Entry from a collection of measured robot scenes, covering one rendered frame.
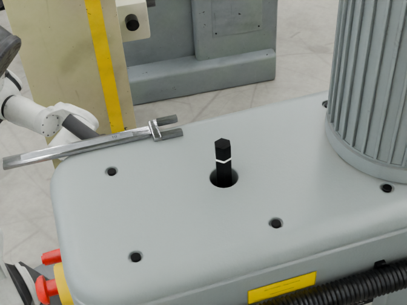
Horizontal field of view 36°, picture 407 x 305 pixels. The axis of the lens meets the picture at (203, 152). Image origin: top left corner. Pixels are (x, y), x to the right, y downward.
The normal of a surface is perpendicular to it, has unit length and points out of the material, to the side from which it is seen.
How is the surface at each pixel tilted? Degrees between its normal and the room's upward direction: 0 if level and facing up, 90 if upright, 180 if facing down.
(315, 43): 0
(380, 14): 90
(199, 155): 0
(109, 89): 90
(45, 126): 88
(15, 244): 0
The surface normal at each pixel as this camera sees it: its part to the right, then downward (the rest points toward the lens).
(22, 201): -0.05, -0.71
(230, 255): 0.08, -0.34
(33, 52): 0.29, 0.66
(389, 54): -0.59, 0.58
